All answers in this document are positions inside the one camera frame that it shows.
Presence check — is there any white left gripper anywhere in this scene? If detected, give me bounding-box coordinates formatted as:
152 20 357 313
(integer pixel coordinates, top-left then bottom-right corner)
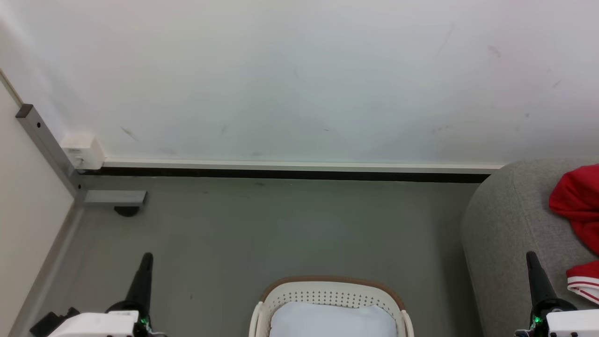
47 253 153 337

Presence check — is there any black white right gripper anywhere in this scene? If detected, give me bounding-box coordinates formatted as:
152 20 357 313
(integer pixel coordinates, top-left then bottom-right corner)
526 252 599 337

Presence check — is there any red garment with white trim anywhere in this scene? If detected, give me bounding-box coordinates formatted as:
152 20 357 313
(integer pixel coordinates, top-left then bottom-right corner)
549 164 599 305

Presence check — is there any white perforated laundry basket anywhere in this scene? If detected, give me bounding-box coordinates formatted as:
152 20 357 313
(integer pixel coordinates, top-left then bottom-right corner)
249 276 415 337

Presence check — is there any grey fabric sofa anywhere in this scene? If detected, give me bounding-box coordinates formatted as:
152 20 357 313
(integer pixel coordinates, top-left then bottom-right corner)
461 159 599 337

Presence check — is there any grey metal foot plate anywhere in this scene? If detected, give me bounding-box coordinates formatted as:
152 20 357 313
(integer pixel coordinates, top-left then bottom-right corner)
82 190 147 207

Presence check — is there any white cloth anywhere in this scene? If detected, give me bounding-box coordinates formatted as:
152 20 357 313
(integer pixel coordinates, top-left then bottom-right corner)
269 302 398 337

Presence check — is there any white wall socket box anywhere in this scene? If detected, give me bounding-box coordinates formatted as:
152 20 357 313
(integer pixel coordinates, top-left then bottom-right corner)
61 135 104 170

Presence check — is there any grey metal frame post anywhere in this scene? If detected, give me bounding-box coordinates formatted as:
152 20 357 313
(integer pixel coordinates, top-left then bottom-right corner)
16 104 85 203

